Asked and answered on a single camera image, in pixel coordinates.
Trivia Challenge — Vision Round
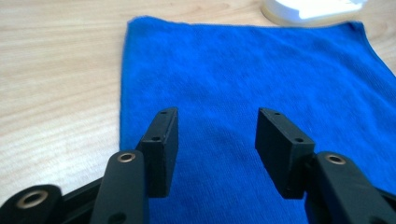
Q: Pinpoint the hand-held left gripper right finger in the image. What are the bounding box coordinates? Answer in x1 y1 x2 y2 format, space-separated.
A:
255 107 396 224

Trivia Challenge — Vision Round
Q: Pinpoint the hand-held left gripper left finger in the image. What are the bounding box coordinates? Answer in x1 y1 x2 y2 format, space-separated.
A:
89 106 179 224

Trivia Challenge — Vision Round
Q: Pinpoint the blue cloth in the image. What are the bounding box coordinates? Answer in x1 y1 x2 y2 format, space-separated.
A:
119 16 396 224

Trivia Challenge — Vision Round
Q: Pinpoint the white round object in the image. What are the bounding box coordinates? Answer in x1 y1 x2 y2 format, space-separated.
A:
261 0 369 27

